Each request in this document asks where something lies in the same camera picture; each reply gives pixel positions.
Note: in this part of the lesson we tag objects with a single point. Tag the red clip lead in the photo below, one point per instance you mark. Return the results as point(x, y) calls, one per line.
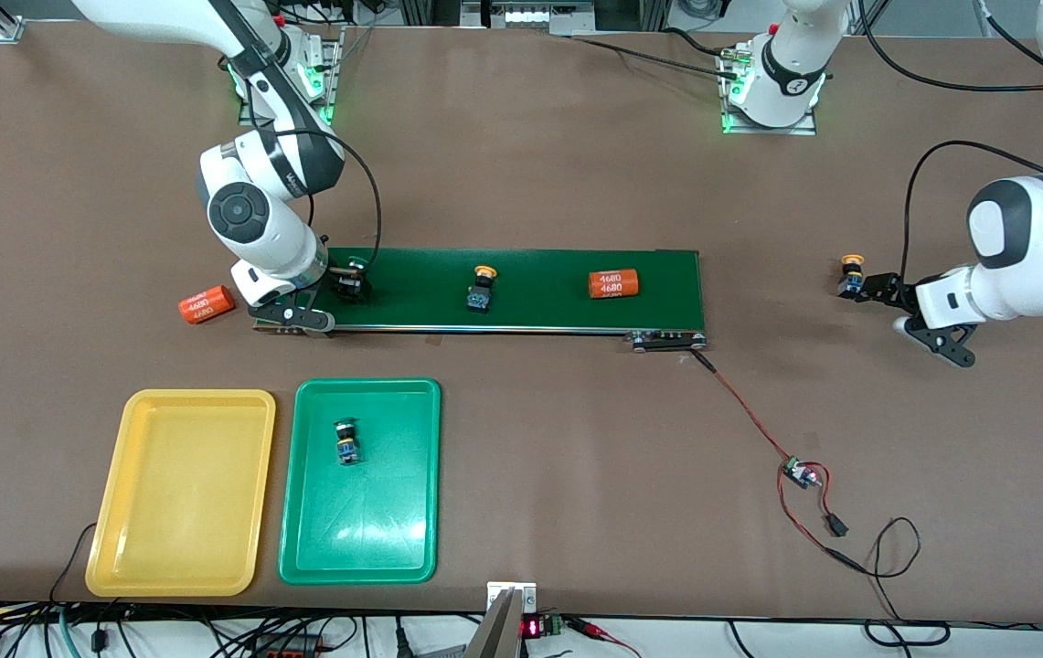
point(594, 629)

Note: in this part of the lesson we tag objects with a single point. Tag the yellow push button switch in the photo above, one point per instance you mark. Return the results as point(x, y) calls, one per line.
point(850, 274)
point(482, 292)

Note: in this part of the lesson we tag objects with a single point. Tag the orange power strip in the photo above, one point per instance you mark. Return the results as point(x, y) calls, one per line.
point(288, 651)

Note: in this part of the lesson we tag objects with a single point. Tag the orange cylinder white 4680 print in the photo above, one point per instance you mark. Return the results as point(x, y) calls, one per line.
point(613, 283)
point(207, 304)

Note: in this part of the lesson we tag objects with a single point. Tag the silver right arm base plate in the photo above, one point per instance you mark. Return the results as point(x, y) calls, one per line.
point(331, 91)

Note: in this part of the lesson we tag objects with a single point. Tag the green plastic tray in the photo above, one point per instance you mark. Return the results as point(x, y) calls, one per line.
point(375, 512)

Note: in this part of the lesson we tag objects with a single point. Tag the green belt conveyor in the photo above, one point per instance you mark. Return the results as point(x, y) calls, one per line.
point(539, 311)

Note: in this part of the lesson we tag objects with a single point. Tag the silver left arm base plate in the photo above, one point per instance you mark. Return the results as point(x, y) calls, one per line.
point(795, 129)

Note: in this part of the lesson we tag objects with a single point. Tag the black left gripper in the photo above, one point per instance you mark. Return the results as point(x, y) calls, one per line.
point(893, 291)

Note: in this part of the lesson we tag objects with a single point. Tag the yellow plastic tray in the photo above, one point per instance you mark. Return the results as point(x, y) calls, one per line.
point(181, 493)

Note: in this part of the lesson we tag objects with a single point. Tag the silver camera mount bracket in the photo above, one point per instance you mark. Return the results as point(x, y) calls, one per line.
point(510, 599)

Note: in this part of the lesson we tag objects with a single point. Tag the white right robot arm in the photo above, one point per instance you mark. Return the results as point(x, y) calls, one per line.
point(274, 238)

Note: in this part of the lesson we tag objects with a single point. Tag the silver electronics box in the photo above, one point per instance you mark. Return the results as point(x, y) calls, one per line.
point(530, 16)

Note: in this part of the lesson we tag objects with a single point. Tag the green push button switch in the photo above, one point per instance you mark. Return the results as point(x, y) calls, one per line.
point(354, 281)
point(348, 446)

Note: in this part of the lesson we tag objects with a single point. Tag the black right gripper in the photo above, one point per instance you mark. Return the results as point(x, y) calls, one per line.
point(341, 279)

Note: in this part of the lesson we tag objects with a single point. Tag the small motor controller board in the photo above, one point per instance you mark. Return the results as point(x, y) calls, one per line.
point(797, 472)

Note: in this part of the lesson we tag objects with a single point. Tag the red LED display module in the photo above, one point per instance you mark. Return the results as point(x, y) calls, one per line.
point(532, 629)

